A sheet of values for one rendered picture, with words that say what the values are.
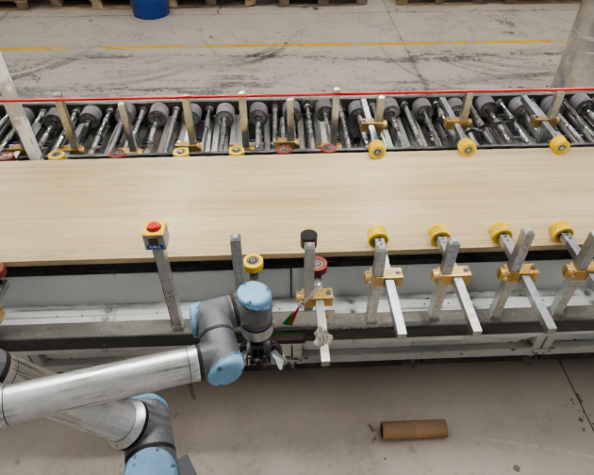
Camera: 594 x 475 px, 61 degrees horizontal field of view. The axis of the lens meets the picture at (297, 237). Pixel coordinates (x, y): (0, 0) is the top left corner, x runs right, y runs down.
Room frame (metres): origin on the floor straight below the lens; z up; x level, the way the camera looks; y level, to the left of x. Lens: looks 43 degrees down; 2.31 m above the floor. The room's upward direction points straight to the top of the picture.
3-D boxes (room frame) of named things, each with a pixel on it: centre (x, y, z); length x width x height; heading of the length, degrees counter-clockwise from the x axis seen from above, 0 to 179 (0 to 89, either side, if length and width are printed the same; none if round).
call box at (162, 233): (1.23, 0.47, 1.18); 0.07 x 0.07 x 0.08; 3
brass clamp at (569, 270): (1.30, -1.07, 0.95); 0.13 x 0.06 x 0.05; 93
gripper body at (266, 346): (0.87, 0.11, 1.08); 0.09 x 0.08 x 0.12; 2
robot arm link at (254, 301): (0.88, 0.12, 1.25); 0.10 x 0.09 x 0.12; 109
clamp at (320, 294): (1.26, -0.07, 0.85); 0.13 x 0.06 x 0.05; 93
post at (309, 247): (1.25, -0.04, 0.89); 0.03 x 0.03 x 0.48; 3
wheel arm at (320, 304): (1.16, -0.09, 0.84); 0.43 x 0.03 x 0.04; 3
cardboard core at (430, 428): (1.14, -0.55, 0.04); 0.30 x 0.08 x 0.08; 93
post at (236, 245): (1.24, 0.21, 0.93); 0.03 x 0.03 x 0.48; 3
